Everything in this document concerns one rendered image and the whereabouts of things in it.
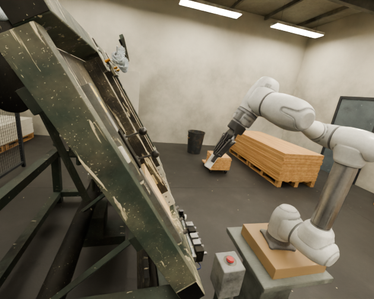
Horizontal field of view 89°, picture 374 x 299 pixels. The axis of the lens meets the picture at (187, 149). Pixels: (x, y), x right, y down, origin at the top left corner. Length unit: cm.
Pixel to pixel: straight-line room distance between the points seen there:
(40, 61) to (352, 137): 123
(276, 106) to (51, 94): 68
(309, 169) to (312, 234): 378
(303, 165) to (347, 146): 373
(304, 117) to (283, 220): 86
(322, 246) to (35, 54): 144
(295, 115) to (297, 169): 416
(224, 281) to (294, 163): 380
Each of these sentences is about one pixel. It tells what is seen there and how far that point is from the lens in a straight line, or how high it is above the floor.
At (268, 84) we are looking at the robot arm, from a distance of 83.
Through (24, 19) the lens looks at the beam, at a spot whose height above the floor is 185.
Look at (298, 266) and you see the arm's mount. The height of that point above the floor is 83.
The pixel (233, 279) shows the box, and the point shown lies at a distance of 117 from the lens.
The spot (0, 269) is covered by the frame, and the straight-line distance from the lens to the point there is 237.
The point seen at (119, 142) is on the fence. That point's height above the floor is 148.
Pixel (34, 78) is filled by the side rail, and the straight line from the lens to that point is 67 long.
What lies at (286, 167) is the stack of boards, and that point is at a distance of 461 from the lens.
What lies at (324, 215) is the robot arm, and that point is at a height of 120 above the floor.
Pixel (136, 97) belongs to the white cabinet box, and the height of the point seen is 146.
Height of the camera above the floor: 173
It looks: 17 degrees down
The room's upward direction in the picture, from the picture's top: 7 degrees clockwise
